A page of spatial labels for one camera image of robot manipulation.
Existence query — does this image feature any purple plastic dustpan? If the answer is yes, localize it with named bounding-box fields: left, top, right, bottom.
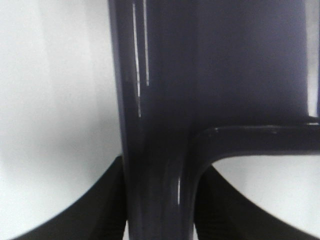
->
left=109, top=0, right=320, bottom=240

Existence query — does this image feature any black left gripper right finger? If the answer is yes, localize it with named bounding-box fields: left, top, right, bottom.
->
left=193, top=166, right=315, bottom=240

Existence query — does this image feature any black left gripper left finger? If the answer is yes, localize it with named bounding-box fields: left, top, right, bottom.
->
left=18, top=156, right=128, bottom=240

